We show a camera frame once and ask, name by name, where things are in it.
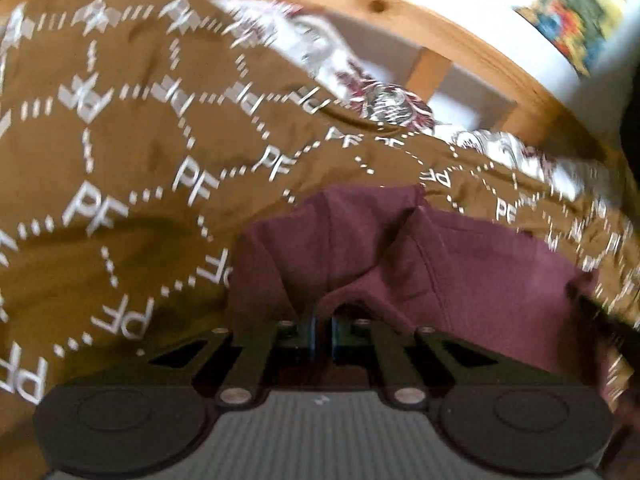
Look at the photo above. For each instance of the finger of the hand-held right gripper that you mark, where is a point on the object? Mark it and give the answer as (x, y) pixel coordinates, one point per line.
(610, 315)

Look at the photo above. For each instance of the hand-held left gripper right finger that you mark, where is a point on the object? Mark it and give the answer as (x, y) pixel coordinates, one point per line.
(339, 337)

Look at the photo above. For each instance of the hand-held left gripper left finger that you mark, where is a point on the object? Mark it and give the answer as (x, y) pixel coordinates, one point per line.
(311, 337)

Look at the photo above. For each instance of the maroon sweater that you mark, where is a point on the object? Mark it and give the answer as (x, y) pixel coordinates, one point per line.
(475, 285)

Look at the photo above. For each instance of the black puffer jacket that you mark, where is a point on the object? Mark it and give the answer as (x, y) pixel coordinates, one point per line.
(632, 120)

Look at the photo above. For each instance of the white floral bed sheet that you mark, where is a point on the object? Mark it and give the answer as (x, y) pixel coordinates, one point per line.
(390, 100)

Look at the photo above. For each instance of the brown patterned blanket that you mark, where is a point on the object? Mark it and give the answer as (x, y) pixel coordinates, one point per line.
(125, 160)

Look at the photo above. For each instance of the landscape drawing poster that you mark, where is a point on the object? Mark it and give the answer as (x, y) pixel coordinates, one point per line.
(575, 10)

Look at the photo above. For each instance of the wooden bed frame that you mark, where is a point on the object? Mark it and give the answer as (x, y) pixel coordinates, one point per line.
(450, 30)

